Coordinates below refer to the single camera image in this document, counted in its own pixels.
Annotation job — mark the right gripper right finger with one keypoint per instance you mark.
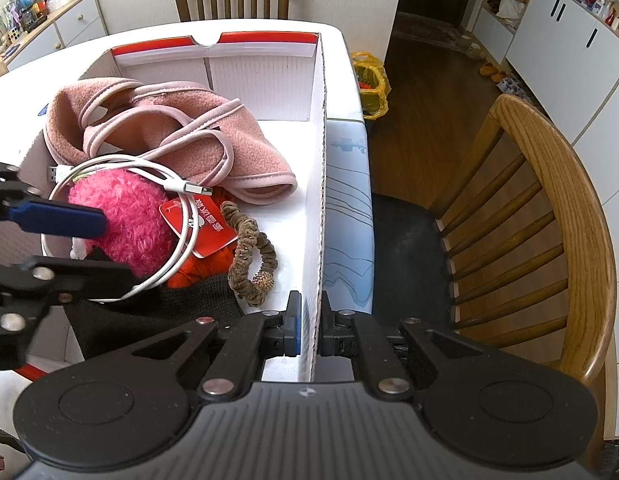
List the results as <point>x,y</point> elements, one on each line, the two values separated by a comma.
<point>335,335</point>

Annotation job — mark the red panda hang tag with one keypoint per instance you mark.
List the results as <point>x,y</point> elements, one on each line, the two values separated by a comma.
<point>214,233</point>

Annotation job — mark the orange slippers pair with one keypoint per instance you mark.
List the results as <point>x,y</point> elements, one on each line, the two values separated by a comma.
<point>490,71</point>

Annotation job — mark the pink fluffy plush toy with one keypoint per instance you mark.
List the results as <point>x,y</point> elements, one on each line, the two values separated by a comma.
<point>136,233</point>

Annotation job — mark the white drawer sideboard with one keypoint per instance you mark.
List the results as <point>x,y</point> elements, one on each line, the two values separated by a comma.
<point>76,22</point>

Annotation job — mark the white cardboard box red rim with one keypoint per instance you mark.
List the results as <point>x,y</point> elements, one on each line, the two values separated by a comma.
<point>278,74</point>

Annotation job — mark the wooden chair near right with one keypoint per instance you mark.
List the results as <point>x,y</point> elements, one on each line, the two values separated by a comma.
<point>526,245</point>

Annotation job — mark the black knit garment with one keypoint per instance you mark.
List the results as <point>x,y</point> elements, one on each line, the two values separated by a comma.
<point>105,325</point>

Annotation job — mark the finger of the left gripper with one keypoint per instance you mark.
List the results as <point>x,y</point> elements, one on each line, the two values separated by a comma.
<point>67,281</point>
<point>39,216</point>

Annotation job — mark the white tall cabinet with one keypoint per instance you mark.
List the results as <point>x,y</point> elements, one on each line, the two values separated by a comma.
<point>569,59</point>

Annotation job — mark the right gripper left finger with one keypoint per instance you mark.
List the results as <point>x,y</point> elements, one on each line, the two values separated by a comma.
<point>283,329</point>

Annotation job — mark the yellow mesh bag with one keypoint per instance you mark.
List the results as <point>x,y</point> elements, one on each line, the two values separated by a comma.
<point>373,85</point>

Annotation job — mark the red cloth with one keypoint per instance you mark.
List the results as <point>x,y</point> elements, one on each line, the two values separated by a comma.
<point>194,270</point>

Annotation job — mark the pink fleece vest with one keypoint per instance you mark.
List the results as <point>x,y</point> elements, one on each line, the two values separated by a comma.
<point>205,138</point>

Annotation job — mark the black chair seat cushion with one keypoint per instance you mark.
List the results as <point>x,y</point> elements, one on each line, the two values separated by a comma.
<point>411,277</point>

